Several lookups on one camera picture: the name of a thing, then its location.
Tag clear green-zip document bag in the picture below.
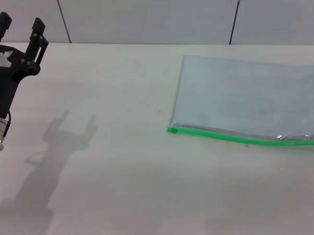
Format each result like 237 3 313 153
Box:
164 49 314 153

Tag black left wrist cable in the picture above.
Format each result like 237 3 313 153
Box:
0 109 14 145

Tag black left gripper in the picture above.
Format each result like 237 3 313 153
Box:
0 10 53 120

